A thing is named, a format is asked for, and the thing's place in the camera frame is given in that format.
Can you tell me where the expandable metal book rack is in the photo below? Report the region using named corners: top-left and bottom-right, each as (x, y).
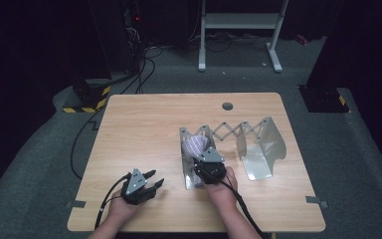
top-left (178, 116), bottom-right (287, 191)

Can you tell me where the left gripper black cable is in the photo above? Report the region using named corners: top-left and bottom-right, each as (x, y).
top-left (94, 173), bottom-right (131, 231)

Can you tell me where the white metal stand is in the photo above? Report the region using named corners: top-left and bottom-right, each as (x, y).
top-left (197, 0), bottom-right (289, 74)

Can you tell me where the looped black floor cable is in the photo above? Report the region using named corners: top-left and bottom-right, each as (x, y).
top-left (134, 45), bottom-right (164, 96)

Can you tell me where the dark equipment rack with wires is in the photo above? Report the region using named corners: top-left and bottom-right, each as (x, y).
top-left (121, 0), bottom-right (147, 76)

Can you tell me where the black hazard-striped base block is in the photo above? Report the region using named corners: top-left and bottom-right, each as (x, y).
top-left (62, 78), bottom-right (112, 114)
top-left (298, 84), bottom-right (350, 114)

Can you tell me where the striped towel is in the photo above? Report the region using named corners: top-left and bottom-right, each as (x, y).
top-left (182, 133), bottom-right (210, 187)

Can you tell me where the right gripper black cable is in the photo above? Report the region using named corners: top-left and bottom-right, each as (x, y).
top-left (223, 174), bottom-right (271, 239)

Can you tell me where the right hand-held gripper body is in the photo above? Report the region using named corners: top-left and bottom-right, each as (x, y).
top-left (193, 146), bottom-right (228, 185)

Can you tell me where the grey tape strip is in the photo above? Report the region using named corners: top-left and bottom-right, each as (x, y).
top-left (66, 200), bottom-right (87, 209)
top-left (304, 195), bottom-right (329, 209)

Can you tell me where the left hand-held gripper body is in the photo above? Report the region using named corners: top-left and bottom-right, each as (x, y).
top-left (120, 167), bottom-right (157, 206)

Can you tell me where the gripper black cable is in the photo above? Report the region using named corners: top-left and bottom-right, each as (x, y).
top-left (223, 174), bottom-right (271, 239)
top-left (94, 173), bottom-right (131, 231)

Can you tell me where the bundle of cables under stand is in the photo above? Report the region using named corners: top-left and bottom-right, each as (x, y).
top-left (188, 30), bottom-right (274, 53)

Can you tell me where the person's right hand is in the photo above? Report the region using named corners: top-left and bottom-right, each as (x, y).
top-left (204, 165), bottom-right (240, 209)

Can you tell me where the person's left hand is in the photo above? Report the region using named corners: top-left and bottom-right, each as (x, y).
top-left (106, 196), bottom-right (146, 228)

